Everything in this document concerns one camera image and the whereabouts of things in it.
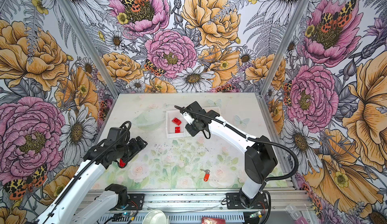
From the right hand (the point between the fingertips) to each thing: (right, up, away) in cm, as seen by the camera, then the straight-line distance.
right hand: (193, 131), depth 85 cm
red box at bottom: (+9, -36, -18) cm, 41 cm away
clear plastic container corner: (+47, -35, -14) cm, 60 cm away
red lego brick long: (-12, +4, +19) cm, 22 cm away
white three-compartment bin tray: (-16, +8, +20) cm, 27 cm away
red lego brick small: (-11, -2, +15) cm, 19 cm away
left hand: (-26, -10, -7) cm, 29 cm away
